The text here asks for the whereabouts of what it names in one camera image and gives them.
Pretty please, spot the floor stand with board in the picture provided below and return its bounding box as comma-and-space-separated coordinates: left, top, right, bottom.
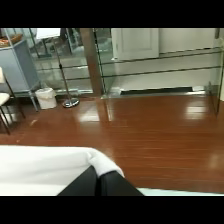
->
35, 28, 81, 109

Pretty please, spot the white waste bin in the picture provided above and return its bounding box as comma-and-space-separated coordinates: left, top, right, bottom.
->
34, 86, 58, 111

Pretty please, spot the white garment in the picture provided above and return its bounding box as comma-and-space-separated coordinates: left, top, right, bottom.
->
0, 144, 126, 197

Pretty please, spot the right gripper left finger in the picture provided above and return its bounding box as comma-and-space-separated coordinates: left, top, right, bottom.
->
56, 165, 100, 197

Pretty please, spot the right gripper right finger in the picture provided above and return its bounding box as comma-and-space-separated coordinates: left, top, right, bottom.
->
98, 169, 145, 197

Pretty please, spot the chair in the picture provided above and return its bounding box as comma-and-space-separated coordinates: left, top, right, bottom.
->
0, 66, 27, 136

